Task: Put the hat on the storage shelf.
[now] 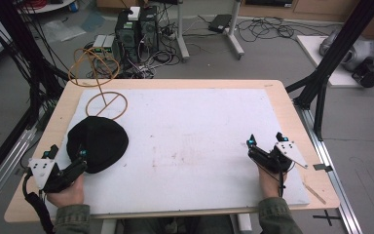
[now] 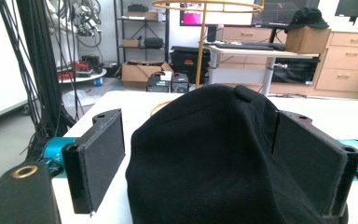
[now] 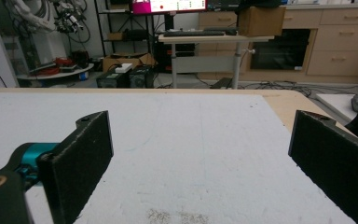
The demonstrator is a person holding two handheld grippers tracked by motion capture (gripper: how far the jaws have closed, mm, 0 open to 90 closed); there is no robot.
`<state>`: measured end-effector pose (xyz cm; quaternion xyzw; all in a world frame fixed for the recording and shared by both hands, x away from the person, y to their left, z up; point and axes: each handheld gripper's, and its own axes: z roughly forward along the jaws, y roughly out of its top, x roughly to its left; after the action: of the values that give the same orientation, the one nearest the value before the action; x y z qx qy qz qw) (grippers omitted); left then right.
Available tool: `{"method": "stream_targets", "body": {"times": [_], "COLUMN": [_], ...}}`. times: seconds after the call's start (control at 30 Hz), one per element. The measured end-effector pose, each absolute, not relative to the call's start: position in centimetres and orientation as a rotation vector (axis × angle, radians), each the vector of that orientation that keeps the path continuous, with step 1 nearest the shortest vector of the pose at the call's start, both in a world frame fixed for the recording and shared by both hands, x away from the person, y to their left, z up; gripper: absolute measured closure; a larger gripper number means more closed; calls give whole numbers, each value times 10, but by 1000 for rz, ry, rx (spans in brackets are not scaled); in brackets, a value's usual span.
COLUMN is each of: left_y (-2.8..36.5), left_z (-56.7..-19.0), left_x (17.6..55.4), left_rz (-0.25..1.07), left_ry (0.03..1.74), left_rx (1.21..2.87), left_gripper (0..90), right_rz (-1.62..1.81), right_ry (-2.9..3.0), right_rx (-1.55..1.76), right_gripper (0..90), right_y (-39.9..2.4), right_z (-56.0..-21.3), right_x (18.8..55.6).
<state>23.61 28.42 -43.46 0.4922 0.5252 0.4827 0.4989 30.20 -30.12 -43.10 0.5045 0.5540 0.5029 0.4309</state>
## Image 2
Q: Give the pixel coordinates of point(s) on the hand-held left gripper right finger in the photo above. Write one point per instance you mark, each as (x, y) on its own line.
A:
(307, 161)

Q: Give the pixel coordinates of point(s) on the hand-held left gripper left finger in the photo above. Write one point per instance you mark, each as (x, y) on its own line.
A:
(101, 161)

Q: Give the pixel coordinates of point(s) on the black baseball cap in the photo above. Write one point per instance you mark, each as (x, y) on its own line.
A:
(217, 161)

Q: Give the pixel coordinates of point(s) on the blue tape roll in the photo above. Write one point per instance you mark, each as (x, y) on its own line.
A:
(98, 81)

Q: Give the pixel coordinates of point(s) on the round white table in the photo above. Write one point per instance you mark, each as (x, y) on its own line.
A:
(84, 77)

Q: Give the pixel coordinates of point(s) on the open cardboard box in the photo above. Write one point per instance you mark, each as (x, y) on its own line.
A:
(135, 74)

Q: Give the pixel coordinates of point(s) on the black and white equipment box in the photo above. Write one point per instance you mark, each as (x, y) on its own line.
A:
(158, 82)

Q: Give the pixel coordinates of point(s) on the light wooden drawer cabinet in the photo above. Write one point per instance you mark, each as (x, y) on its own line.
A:
(348, 65)

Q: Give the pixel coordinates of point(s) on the white desk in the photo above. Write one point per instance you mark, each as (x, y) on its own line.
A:
(245, 59)

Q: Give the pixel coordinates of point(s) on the brown cardboard box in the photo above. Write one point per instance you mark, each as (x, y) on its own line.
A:
(306, 40)

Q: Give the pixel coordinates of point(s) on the small cardboard box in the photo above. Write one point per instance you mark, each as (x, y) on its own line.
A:
(131, 43)

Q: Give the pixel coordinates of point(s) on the black hard case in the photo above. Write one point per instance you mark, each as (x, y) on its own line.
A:
(186, 63)

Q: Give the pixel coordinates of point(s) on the black bag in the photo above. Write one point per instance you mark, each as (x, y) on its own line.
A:
(154, 42)

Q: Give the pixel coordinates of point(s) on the black keyboard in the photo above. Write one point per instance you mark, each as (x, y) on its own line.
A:
(245, 46)

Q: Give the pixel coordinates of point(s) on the white panel on wheels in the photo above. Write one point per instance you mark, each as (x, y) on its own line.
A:
(0, 62)

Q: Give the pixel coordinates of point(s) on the black cap on box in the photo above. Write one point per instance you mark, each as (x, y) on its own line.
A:
(307, 18)

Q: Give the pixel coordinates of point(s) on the black metal shelf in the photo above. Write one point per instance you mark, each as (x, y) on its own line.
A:
(167, 34)

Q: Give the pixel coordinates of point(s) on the monitor with dark screen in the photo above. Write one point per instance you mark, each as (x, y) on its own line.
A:
(276, 14)

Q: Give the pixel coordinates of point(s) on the flat cardboard box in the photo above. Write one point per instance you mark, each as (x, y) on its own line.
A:
(143, 15)

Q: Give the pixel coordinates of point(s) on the wooden hat stand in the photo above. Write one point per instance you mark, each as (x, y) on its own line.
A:
(201, 46)

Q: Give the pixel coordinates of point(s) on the monitor with pink screen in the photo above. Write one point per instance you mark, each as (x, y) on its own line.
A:
(227, 18)

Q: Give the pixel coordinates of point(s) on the black wall monitor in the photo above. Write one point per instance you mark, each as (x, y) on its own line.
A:
(355, 7)

